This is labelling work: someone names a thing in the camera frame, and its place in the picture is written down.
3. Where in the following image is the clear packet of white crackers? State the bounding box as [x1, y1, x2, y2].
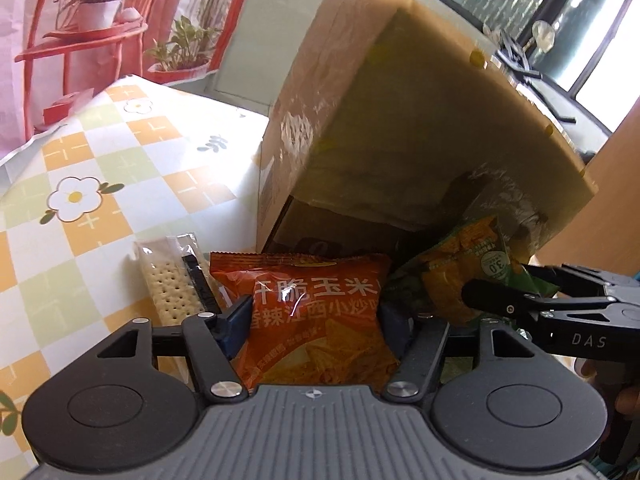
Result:
[134, 232, 223, 331]

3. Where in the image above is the orange snack packet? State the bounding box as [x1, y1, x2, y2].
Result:
[209, 251, 401, 391]

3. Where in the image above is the wooden board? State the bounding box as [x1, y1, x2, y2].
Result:
[582, 119, 640, 281]

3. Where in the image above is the dark window frame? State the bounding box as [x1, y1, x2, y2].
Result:
[430, 0, 640, 136]

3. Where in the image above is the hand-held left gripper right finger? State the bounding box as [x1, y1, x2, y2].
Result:
[377, 297, 538, 403]

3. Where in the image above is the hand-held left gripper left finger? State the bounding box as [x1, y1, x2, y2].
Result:
[95, 294, 253, 403]

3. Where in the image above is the large taped cardboard box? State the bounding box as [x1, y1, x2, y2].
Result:
[256, 0, 598, 271]

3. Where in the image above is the checkered flower tablecloth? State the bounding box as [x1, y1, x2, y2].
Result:
[0, 74, 271, 480]

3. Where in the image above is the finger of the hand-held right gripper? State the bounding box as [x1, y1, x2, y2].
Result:
[461, 279, 543, 328]
[520, 262, 618, 293]

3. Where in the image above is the black metal stand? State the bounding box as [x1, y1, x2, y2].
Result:
[495, 25, 577, 124]

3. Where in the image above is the green snack packet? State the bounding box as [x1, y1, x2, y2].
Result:
[387, 215, 561, 328]

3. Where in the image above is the printed plant backdrop cloth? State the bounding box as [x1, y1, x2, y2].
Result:
[0, 0, 261, 161]

